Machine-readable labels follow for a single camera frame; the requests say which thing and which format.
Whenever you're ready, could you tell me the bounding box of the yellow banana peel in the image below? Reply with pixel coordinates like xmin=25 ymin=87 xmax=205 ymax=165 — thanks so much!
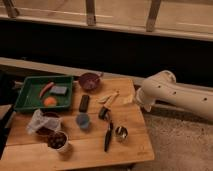
xmin=98 ymin=91 xmax=119 ymax=108

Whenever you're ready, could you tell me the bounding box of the white paper cup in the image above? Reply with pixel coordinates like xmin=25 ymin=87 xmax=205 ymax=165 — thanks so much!
xmin=47 ymin=131 xmax=68 ymax=153

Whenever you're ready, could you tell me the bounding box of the green plastic tray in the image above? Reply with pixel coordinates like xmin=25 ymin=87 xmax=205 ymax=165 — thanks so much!
xmin=14 ymin=75 xmax=73 ymax=113

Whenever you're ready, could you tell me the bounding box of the small metal cup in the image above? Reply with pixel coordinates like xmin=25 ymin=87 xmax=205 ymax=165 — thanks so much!
xmin=115 ymin=126 xmax=128 ymax=142

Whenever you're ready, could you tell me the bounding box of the blue sponge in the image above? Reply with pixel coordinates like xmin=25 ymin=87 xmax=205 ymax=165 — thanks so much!
xmin=50 ymin=86 xmax=68 ymax=95

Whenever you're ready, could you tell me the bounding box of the crumpled plastic bag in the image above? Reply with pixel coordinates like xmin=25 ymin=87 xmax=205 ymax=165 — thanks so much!
xmin=26 ymin=109 xmax=61 ymax=135

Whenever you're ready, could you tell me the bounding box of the orange fruit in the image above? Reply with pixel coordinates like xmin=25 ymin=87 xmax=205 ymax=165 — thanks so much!
xmin=43 ymin=96 xmax=57 ymax=107

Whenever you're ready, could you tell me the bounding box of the blue plastic cup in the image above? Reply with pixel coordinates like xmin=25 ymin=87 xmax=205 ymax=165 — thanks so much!
xmin=76 ymin=113 xmax=90 ymax=130

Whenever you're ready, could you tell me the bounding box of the dark grapes bunch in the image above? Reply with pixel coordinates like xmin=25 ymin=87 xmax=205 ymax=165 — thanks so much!
xmin=47 ymin=132 xmax=67 ymax=149

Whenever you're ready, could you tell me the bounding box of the dark brown bowl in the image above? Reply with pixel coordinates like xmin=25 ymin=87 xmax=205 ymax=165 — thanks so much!
xmin=36 ymin=112 xmax=61 ymax=136

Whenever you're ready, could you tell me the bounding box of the red sausage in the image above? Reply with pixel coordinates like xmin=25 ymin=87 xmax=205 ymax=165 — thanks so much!
xmin=39 ymin=82 xmax=54 ymax=99

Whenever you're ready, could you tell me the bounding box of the black rectangular block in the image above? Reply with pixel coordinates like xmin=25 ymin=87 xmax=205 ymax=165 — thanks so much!
xmin=79 ymin=95 xmax=90 ymax=112

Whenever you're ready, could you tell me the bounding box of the wooden table board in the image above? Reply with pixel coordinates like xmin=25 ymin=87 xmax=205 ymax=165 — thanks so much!
xmin=0 ymin=78 xmax=154 ymax=171

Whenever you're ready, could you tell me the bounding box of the purple bowl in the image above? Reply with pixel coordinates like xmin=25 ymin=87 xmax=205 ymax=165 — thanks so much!
xmin=78 ymin=72 xmax=103 ymax=91

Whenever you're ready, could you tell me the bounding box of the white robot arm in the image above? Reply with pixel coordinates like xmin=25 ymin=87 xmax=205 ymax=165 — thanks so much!
xmin=135 ymin=70 xmax=213 ymax=121

